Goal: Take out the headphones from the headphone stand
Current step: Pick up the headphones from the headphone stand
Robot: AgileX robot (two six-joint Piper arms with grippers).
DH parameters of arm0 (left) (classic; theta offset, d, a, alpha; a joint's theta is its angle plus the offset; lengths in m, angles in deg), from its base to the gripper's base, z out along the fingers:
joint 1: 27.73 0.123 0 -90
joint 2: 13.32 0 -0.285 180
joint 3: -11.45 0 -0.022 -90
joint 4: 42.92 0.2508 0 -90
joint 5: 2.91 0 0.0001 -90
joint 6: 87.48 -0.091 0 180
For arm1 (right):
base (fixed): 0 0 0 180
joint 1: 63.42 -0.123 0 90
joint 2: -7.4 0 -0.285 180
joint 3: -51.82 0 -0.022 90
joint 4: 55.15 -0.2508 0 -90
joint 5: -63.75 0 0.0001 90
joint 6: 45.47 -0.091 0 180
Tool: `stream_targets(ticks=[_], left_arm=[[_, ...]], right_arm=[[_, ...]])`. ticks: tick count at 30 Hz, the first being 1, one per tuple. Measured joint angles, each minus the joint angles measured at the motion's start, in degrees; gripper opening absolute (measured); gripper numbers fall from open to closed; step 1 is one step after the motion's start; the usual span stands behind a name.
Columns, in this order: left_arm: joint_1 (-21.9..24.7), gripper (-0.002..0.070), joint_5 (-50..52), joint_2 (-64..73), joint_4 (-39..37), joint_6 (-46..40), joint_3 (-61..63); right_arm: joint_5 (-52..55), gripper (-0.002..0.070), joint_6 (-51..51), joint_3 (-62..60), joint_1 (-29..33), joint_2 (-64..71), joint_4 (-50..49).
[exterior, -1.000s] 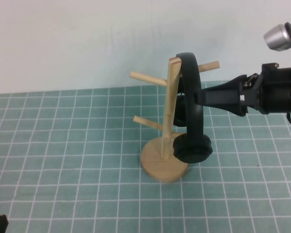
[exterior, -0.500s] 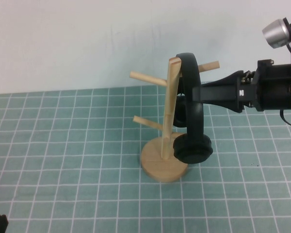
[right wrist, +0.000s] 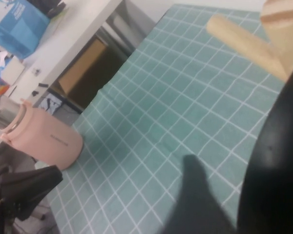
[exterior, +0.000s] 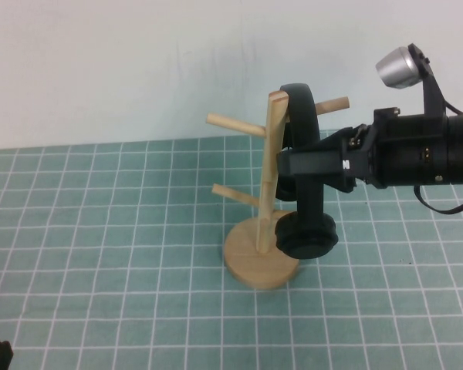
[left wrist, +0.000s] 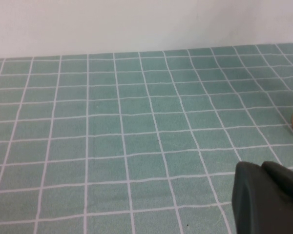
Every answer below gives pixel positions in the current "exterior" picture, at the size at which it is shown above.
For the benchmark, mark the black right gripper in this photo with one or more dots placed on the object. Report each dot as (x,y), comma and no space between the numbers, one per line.
(405,154)

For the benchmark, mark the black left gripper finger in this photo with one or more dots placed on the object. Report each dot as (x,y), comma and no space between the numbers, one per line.
(4,356)

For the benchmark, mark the black over-ear headphones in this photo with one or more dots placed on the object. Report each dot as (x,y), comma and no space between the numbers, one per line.
(306,112)

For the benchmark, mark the wooden headphone stand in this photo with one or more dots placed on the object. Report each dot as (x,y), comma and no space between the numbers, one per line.
(260,264)

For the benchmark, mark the green white-grid tablecloth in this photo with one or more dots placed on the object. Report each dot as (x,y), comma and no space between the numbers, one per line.
(100,239)

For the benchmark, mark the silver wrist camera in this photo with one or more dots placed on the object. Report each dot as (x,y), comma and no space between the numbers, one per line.
(397,71)

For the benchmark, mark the black camera bracket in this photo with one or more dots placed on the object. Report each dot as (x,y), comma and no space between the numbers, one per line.
(432,92)

